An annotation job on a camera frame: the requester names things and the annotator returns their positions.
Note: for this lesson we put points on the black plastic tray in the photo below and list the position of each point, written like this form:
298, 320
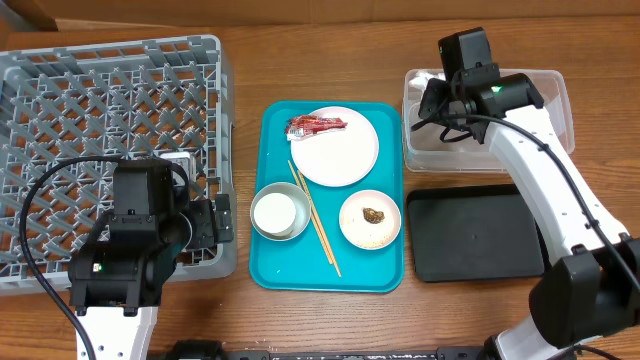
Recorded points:
474, 233

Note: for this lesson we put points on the small pink bowl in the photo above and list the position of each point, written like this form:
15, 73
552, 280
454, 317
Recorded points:
365, 235

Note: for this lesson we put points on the large white round plate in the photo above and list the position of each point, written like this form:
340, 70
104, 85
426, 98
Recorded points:
337, 157

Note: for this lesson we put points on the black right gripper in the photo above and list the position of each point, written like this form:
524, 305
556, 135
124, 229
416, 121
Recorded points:
430, 100

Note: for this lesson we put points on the black rail at table edge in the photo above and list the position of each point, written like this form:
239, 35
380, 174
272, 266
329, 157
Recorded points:
214, 350

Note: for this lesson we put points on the right wooden chopstick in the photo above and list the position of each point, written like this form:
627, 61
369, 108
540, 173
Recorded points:
320, 228

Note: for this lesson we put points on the teal plastic serving tray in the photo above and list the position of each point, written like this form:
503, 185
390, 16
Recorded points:
301, 263

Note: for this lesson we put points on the white paper cup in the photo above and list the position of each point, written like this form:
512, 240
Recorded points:
275, 214

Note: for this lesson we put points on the clear plastic waste bin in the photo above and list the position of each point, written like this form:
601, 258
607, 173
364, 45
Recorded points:
424, 152

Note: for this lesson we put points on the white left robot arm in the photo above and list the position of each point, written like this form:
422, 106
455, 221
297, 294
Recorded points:
153, 233

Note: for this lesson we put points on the grey plastic dish rack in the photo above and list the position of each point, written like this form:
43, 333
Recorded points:
66, 112

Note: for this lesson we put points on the red snack wrapper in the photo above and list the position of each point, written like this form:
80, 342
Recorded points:
304, 126

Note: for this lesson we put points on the brown food scrap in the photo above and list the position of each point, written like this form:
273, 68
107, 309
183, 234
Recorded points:
373, 216

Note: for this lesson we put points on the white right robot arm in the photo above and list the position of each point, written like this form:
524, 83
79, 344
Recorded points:
592, 287

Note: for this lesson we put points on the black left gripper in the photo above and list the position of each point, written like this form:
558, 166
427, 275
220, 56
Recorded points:
205, 234

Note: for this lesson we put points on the grey round bowl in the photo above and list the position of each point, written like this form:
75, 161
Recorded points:
301, 202

